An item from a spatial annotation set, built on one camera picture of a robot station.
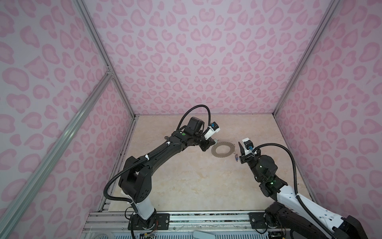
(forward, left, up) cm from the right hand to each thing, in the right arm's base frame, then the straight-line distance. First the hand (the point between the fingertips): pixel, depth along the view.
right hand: (242, 141), depth 77 cm
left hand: (+2, +14, -4) cm, 14 cm away
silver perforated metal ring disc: (0, +8, -16) cm, 18 cm away
